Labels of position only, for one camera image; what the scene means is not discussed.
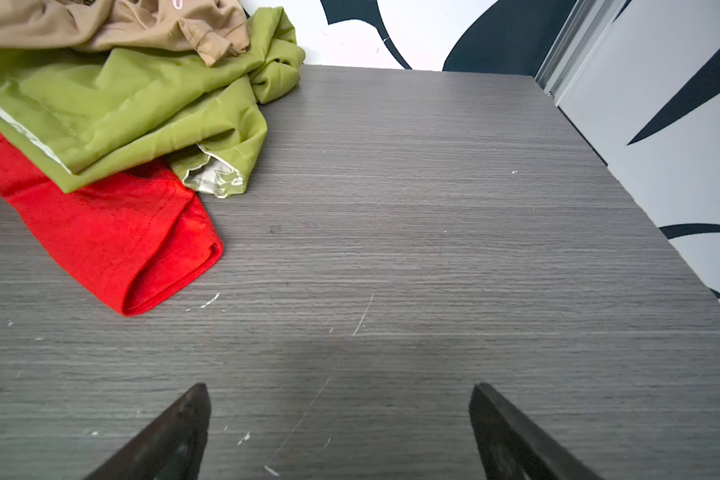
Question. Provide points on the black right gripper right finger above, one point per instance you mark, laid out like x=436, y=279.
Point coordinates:
x=512, y=446

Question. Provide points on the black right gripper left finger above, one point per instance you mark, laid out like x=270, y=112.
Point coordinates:
x=170, y=447

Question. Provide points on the red cloth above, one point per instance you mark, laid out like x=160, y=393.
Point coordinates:
x=133, y=239

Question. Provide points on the green cloth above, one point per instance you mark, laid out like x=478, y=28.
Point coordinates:
x=82, y=117

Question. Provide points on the tan cloth with pink flower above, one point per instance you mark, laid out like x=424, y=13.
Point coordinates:
x=212, y=29

